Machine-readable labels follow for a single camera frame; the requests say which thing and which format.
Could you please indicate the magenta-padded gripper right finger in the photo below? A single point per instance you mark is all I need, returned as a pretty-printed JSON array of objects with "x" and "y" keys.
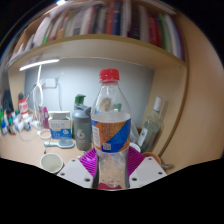
[{"x": 146, "y": 170}]

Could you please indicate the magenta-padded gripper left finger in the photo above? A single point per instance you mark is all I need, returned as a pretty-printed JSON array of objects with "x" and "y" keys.
[{"x": 78, "y": 170}]

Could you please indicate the clear red-capped water bottle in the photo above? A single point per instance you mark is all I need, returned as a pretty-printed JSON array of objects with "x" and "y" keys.
[{"x": 110, "y": 133}]

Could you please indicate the black mug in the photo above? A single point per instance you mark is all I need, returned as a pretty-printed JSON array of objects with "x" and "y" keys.
[{"x": 51, "y": 163}]

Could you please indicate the light blue hairbrush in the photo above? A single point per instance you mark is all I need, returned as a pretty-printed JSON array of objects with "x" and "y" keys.
[{"x": 63, "y": 143}]

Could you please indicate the clear glass bottle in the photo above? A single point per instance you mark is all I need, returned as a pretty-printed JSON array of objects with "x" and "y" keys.
[{"x": 150, "y": 130}]

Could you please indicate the grey shaker bottle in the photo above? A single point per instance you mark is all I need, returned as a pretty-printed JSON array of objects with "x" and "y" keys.
[{"x": 82, "y": 130}]

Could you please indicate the white and blue carton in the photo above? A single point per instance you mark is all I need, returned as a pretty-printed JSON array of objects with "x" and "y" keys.
[{"x": 60, "y": 126}]

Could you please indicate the magenta pouch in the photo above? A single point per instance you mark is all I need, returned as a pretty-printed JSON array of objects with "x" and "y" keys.
[{"x": 44, "y": 116}]

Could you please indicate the green plastic bottle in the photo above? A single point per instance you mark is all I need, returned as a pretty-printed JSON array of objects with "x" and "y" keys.
[{"x": 79, "y": 99}]

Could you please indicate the red and white can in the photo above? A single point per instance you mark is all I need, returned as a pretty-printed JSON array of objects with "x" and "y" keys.
[{"x": 23, "y": 107}]

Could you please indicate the wooden shelf unit with books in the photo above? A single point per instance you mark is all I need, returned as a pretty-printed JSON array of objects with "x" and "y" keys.
[{"x": 100, "y": 23}]

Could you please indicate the white wall socket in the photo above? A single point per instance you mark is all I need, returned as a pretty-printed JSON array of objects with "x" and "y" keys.
[{"x": 50, "y": 82}]

